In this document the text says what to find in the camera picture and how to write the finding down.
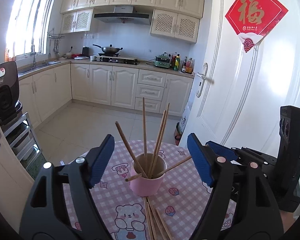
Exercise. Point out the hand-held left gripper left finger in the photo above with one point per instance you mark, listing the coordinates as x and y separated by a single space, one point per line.
102 160

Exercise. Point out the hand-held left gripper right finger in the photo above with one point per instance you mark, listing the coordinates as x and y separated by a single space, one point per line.
200 160

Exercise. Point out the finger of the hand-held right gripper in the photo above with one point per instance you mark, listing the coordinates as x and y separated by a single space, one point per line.
262 158
223 150

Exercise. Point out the thin wooden chopstick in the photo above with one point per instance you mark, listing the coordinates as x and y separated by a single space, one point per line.
164 126
126 142
159 132
177 163

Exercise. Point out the pink cup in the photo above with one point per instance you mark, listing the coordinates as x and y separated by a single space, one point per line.
147 187

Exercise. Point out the pile of wooden chopsticks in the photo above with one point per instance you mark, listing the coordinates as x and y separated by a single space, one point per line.
150 220

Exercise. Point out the person's right forearm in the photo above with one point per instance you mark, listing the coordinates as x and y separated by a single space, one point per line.
290 221

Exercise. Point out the dark shopping bag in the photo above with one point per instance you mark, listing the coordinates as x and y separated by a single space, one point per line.
178 135

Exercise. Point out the pink checked cartoon tablecloth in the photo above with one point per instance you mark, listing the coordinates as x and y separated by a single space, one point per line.
115 197

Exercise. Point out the white cardboard box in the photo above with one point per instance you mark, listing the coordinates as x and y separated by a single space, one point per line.
186 120

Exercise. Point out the cream lower kitchen cabinets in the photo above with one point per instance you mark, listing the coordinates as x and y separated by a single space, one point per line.
100 85

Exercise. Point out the white panelled door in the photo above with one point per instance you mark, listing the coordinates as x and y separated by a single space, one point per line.
252 80

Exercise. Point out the metal storage rack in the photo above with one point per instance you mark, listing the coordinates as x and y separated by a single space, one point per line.
22 140

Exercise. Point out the cluster of condiment bottles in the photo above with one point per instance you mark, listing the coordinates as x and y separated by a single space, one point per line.
183 65

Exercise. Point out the black gas stove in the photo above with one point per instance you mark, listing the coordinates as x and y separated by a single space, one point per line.
120 60

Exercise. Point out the small white mug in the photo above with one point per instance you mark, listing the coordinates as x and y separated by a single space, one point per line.
93 58

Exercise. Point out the white plate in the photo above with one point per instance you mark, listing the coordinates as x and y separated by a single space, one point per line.
81 58

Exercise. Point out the green countertop cooker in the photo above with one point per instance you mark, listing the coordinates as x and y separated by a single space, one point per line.
162 62

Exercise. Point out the red box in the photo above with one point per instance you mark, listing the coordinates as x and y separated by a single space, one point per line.
76 55

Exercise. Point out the black kettle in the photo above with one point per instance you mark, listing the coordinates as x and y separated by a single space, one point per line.
85 51

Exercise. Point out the lidded wok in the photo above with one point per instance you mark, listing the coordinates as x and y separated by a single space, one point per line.
110 49

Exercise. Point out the steel kitchen sink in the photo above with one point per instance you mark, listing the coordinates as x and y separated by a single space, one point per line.
40 66

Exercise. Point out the black appliance on rack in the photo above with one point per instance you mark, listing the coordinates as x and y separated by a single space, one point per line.
5 92

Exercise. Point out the chrome faucet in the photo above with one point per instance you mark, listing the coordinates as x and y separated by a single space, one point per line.
33 55

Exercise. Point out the wide cream lattice door cabinet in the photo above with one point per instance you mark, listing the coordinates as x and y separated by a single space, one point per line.
175 26

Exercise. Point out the narrow cream lattice door cabinet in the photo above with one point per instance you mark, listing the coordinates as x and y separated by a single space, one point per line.
77 21

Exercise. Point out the red diamond door poster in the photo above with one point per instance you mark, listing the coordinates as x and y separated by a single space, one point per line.
255 12

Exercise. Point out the black range hood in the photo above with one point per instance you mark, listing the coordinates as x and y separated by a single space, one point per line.
122 17

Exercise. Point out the barred kitchen window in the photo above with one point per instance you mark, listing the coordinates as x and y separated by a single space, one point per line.
22 17

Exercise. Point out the wall utensil rack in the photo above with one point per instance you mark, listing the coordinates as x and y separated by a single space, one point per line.
55 36

